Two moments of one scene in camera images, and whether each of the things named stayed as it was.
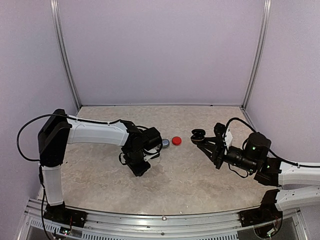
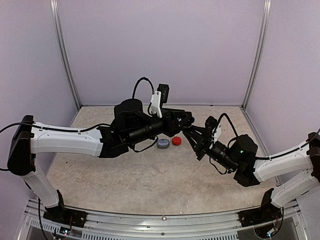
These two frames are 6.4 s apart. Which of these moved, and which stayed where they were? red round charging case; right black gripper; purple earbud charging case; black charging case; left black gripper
Moved: right black gripper; black charging case; left black gripper
Stayed: red round charging case; purple earbud charging case
